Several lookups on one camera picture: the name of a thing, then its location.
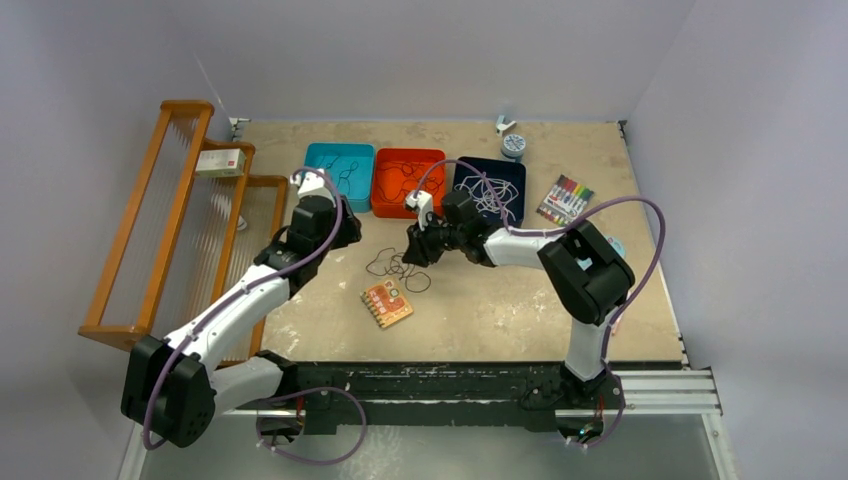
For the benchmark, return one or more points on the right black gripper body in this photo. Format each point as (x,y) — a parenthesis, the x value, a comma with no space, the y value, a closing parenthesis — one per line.
(446,237)

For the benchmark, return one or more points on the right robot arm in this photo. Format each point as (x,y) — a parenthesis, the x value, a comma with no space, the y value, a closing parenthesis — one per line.
(590,278)

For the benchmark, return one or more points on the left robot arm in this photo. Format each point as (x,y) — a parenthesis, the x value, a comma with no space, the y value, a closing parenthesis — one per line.
(175,387)

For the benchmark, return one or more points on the orange plastic bin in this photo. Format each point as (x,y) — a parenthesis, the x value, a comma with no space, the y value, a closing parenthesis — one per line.
(397,173)

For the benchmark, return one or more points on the dark blue plastic bin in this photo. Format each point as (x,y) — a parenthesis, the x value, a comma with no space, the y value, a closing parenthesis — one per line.
(508,180)

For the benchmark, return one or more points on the teal plastic bin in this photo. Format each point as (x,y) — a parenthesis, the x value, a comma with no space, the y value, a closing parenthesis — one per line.
(351,166)

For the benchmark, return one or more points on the blue white tape roll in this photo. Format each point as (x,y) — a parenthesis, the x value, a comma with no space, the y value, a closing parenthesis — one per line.
(513,147)

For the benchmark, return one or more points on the small grey clip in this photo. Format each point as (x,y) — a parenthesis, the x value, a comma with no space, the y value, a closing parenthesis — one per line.
(504,125)

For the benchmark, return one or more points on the colour marker pack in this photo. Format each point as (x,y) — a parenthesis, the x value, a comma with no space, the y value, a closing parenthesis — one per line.
(565,201)

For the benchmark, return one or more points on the blue packaged tool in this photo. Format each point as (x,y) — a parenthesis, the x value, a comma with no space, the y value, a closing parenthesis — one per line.
(617,246)

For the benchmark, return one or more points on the white red small box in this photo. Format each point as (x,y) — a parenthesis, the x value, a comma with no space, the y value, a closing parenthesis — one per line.
(220,163)

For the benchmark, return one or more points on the wooden rack shelf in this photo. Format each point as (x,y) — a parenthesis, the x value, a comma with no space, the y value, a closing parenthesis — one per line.
(183,240)

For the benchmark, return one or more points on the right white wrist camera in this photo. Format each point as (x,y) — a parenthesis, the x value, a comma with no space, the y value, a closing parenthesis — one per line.
(420,203)

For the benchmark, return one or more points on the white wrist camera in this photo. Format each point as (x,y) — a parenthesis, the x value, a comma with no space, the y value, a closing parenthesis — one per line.
(420,203)
(312,183)

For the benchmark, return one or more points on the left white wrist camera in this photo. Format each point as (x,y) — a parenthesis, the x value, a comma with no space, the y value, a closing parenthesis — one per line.
(312,183)

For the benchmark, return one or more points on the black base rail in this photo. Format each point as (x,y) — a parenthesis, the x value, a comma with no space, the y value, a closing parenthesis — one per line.
(323,392)

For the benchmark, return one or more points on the aluminium frame rail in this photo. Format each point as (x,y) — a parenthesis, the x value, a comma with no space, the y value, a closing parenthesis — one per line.
(651,392)

